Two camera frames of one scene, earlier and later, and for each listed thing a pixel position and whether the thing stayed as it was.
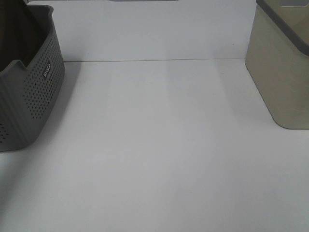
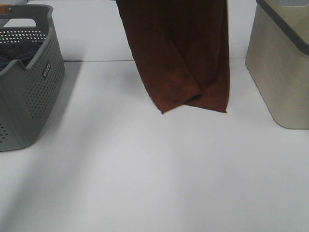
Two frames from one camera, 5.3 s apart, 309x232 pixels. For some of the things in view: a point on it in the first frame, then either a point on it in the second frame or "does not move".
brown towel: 21,38 -> 181,46
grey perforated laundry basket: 30,94 does not move
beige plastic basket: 277,58 does not move
